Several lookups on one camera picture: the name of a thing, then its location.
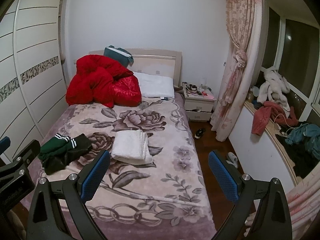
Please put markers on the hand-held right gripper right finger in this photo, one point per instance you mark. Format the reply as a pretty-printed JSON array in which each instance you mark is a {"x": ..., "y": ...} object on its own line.
[{"x": 222, "y": 175}]

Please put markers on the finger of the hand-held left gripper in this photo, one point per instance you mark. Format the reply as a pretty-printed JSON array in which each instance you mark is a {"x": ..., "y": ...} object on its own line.
[
  {"x": 27, "y": 147},
  {"x": 3, "y": 143}
]

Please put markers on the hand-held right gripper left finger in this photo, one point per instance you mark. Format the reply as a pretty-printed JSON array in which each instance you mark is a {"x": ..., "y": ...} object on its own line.
[{"x": 96, "y": 172}]

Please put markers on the white fluffy garment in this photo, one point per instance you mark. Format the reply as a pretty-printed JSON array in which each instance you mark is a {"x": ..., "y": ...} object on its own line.
[{"x": 131, "y": 145}]

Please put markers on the green striped pants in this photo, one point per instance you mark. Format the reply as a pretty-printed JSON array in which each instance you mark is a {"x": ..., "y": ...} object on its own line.
[{"x": 53, "y": 146}]

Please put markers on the dark green striped garment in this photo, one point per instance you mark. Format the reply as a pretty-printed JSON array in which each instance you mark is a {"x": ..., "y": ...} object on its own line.
[{"x": 80, "y": 145}]

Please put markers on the floral plush blanket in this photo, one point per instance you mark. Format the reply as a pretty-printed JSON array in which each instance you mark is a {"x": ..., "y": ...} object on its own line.
[{"x": 140, "y": 180}]

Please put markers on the black shoe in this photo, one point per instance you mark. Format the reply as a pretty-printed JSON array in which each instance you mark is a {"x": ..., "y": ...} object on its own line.
[{"x": 200, "y": 133}]

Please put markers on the red jacket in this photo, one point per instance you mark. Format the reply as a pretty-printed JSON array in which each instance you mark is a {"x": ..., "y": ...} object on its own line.
[{"x": 265, "y": 116}]

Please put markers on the white nightstand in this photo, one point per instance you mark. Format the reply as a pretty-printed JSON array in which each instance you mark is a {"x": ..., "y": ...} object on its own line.
[{"x": 198, "y": 105}]

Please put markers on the black clothing pile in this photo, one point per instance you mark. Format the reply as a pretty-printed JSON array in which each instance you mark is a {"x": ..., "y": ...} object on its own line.
[{"x": 298, "y": 160}]

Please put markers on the white wardrobe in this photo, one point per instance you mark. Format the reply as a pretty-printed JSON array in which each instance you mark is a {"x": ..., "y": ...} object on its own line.
[{"x": 35, "y": 67}]

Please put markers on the pink floral curtain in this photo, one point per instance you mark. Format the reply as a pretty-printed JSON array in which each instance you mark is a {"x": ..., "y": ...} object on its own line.
[
  {"x": 240, "y": 55},
  {"x": 305, "y": 205}
]

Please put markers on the red quilt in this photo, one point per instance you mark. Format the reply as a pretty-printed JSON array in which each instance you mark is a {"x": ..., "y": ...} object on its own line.
[{"x": 100, "y": 82}]

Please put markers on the teal jacket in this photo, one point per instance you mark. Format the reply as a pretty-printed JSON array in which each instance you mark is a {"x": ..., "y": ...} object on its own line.
[{"x": 306, "y": 135}]

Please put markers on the small black white device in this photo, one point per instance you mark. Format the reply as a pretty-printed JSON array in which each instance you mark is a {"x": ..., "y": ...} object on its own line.
[{"x": 164, "y": 98}]

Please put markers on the white furry coat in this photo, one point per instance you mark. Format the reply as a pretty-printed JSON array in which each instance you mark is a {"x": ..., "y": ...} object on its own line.
[{"x": 273, "y": 87}]

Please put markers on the white pillow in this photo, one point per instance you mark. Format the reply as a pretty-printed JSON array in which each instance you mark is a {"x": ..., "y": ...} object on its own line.
[{"x": 156, "y": 85}]

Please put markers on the teal folded garment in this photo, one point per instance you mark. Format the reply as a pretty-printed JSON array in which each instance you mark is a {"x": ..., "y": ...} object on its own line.
[{"x": 117, "y": 55}]

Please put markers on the beige bed headboard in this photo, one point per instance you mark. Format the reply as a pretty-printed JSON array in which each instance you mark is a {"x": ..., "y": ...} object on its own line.
[{"x": 160, "y": 62}]

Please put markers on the window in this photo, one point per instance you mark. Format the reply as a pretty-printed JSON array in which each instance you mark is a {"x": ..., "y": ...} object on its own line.
[{"x": 297, "y": 55}]

